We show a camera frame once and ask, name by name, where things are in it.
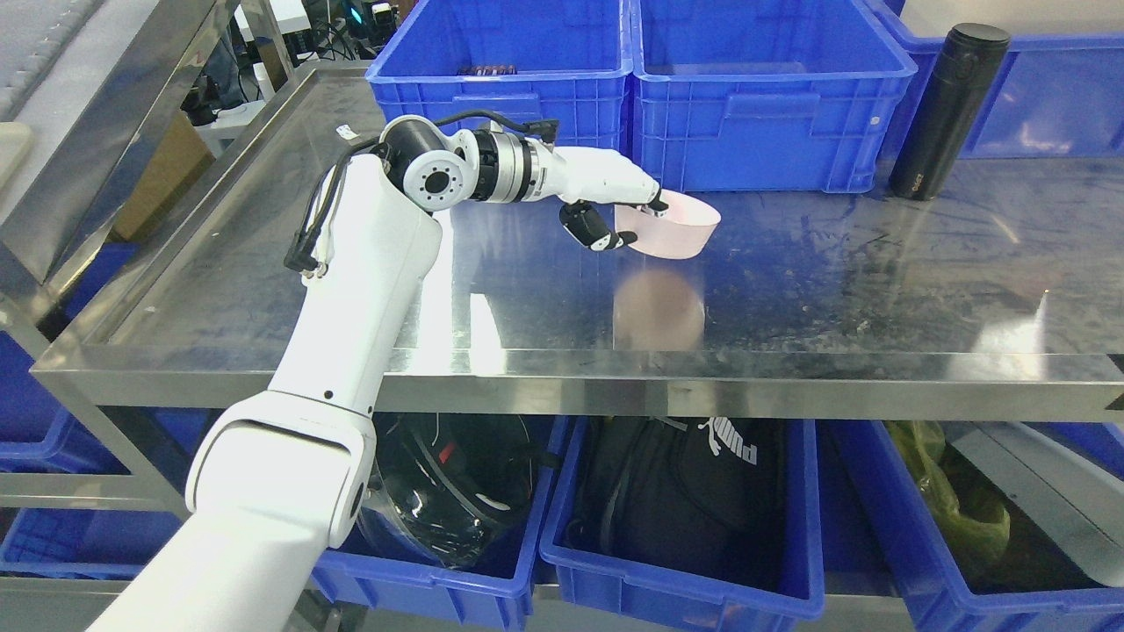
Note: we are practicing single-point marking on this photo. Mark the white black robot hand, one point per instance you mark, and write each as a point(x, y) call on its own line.
point(582, 177)

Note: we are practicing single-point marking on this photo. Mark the pink ikea bowl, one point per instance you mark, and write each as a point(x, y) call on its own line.
point(682, 231)

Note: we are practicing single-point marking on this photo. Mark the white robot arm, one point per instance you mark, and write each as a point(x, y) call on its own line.
point(280, 476)

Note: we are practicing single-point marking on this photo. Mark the blue crate back middle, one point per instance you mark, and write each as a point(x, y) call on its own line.
point(762, 95)

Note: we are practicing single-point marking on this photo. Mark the blue crate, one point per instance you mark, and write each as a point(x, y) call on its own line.
point(528, 60)
point(762, 95)
point(1058, 93)

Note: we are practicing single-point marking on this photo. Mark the blue bin lower middle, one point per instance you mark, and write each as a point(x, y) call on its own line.
point(684, 600)

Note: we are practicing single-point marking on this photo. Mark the blue bin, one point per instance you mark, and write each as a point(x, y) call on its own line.
point(41, 436)
point(494, 594)
point(930, 582)
point(684, 600)

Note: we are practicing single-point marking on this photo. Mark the steel shelf cart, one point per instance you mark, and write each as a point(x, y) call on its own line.
point(1000, 300)

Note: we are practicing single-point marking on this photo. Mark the blue crate back left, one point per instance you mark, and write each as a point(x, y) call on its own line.
point(528, 60)

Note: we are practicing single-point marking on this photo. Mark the white paper scrap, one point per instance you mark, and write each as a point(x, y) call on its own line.
point(346, 133)

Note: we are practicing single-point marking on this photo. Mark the black puma bag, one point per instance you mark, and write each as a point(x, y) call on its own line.
point(702, 495)

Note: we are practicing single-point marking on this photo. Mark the black thermos bottle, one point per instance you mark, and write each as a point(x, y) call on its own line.
point(968, 62)

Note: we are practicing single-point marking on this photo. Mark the blue bin lower left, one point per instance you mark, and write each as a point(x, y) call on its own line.
point(494, 594)

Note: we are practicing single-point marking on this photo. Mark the blue crate back right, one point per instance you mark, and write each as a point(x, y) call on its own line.
point(1058, 93)

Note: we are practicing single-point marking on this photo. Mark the yellow green plastic bag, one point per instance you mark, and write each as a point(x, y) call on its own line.
point(970, 514)

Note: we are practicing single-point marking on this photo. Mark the blue bin lower right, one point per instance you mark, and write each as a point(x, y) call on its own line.
point(930, 582)

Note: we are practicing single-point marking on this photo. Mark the blue bin far left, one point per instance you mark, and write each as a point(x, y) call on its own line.
point(41, 436)

